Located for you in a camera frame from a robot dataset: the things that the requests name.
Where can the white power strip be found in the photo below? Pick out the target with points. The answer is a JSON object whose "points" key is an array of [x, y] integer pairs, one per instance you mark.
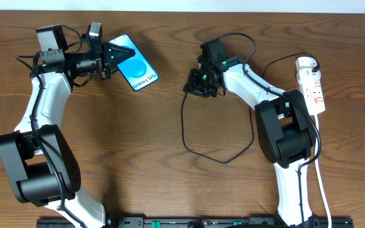
{"points": [[309, 80]]}

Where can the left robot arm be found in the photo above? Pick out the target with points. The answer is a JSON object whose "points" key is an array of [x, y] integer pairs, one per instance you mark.
{"points": [[41, 168]]}

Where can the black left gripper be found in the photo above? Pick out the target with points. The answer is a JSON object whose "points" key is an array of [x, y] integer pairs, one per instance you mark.
{"points": [[103, 60]]}

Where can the blue Galaxy smartphone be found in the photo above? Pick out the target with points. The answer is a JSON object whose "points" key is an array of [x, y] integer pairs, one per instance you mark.
{"points": [[137, 71]]}

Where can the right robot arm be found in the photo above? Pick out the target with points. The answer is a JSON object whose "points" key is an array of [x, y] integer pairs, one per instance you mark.
{"points": [[286, 132]]}

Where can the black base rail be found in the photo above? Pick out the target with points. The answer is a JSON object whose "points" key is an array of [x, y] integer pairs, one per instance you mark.
{"points": [[260, 221]]}

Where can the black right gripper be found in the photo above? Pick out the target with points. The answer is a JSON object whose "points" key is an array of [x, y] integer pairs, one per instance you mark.
{"points": [[196, 85]]}

